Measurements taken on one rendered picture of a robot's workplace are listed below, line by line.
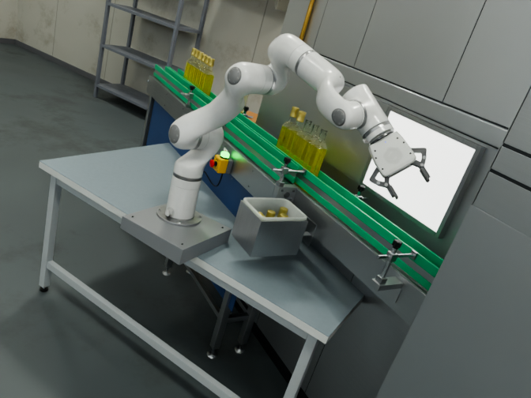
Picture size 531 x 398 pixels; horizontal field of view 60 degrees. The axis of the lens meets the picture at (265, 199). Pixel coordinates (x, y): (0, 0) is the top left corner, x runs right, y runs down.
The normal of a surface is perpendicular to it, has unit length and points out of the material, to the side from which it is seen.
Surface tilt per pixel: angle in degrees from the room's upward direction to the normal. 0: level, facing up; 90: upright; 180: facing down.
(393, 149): 66
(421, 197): 90
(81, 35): 90
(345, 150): 90
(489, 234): 90
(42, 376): 0
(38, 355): 0
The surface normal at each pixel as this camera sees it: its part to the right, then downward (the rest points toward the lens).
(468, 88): -0.83, -0.03
